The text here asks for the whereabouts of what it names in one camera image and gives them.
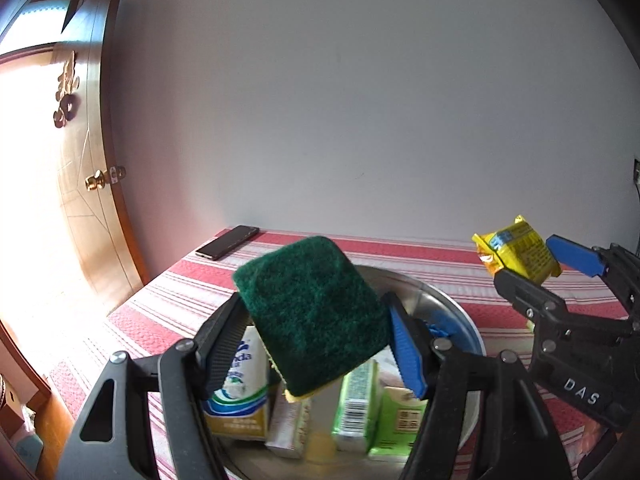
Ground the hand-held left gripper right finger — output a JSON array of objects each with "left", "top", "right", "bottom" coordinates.
[{"left": 381, "top": 291, "right": 573, "bottom": 480}]

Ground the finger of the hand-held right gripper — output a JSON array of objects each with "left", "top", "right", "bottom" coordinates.
[
  {"left": 545, "top": 233, "right": 640, "bottom": 312},
  {"left": 493, "top": 268, "right": 634, "bottom": 341}
]

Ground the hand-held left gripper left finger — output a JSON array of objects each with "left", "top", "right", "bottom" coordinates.
[{"left": 57, "top": 292, "right": 251, "bottom": 480}]

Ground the yellow snack packet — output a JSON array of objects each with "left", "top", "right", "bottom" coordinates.
[{"left": 472, "top": 214, "right": 564, "bottom": 286}]

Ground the blue white tissue pack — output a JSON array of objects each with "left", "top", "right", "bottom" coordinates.
[{"left": 202, "top": 326, "right": 274, "bottom": 442}]

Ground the green leaf print tissue pack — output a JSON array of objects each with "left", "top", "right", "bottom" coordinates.
[{"left": 368, "top": 385, "right": 429, "bottom": 462}]

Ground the round black gold-print tin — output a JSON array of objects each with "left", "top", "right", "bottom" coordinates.
[{"left": 200, "top": 265, "right": 487, "bottom": 480}]

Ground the green tissue pack beige label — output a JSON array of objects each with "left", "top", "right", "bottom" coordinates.
[{"left": 332, "top": 359, "right": 381, "bottom": 454}]

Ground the green yellow sponge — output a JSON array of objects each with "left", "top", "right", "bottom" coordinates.
[{"left": 233, "top": 235, "right": 391, "bottom": 402}]

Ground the white green tissue pack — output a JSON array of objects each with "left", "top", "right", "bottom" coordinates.
[{"left": 264, "top": 393, "right": 314, "bottom": 460}]

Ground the red striped cloth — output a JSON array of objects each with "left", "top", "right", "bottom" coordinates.
[{"left": 47, "top": 227, "right": 640, "bottom": 480}]

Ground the black smartphone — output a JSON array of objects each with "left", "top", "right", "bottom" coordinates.
[{"left": 194, "top": 225, "right": 260, "bottom": 262}]

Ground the wooden door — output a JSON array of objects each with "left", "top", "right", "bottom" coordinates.
[{"left": 50, "top": 0, "right": 152, "bottom": 312}]

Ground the gold door ornament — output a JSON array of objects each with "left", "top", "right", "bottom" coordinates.
[{"left": 52, "top": 49, "right": 79, "bottom": 129}]

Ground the dark framed transom window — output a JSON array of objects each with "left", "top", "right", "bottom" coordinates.
[{"left": 0, "top": 0, "right": 84, "bottom": 62}]

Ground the wooden furniture frame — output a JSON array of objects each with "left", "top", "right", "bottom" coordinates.
[{"left": 0, "top": 319, "right": 77, "bottom": 480}]

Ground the brass door handle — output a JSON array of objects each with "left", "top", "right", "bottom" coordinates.
[{"left": 84, "top": 165, "right": 126, "bottom": 191}]

